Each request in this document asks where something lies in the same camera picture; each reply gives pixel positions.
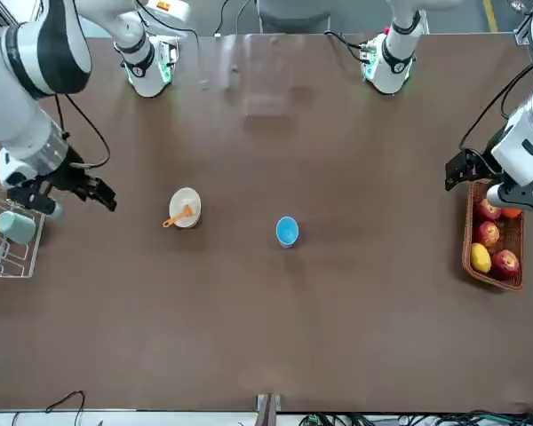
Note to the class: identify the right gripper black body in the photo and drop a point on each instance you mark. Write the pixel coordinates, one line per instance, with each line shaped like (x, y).
(69, 171)

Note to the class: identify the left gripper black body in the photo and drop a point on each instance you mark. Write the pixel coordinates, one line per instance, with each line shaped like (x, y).
(493, 157)

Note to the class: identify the blue plastic cup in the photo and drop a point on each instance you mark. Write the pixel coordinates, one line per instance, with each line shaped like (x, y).
(288, 231)

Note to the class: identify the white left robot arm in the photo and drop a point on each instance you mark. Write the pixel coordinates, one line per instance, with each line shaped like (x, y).
(524, 128)

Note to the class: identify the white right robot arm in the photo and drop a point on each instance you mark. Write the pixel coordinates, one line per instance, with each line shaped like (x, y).
(18, 106)

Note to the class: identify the pale green cup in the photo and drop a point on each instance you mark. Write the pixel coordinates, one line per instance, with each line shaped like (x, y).
(17, 227)

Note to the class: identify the red apple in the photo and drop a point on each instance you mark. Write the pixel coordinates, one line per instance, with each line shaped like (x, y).
(488, 210)
(487, 234)
(505, 264)

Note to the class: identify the orange fruit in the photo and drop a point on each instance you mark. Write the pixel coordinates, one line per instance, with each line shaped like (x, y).
(511, 213)

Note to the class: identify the cream white bowl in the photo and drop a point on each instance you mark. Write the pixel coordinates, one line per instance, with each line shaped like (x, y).
(184, 197)

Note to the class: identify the brown wicker basket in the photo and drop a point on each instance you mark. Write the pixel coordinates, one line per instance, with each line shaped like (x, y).
(514, 248)

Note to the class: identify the yellow lemon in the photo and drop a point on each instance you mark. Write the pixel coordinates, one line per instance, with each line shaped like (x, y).
(480, 258)

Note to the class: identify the grey office chair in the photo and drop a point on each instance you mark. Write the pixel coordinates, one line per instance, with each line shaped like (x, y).
(293, 20)

